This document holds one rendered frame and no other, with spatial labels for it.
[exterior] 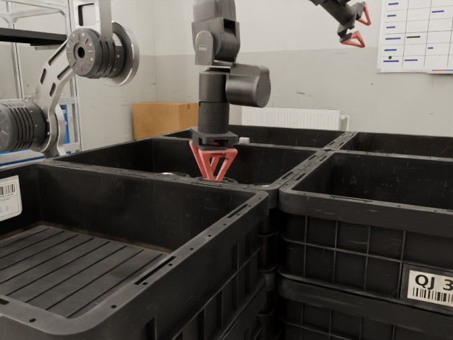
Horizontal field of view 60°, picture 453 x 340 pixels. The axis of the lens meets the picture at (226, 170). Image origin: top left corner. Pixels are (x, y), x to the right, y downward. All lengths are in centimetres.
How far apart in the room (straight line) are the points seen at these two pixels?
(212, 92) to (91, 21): 69
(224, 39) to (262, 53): 341
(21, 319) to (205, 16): 55
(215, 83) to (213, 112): 5
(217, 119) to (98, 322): 51
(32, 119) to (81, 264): 113
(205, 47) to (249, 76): 9
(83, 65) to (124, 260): 83
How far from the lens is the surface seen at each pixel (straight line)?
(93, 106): 422
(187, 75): 458
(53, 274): 53
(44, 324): 24
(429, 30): 368
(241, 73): 67
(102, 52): 124
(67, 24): 300
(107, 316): 24
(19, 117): 160
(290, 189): 47
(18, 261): 58
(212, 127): 70
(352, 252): 47
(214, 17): 69
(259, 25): 413
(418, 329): 49
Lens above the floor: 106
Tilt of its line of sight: 13 degrees down
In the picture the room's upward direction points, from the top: straight up
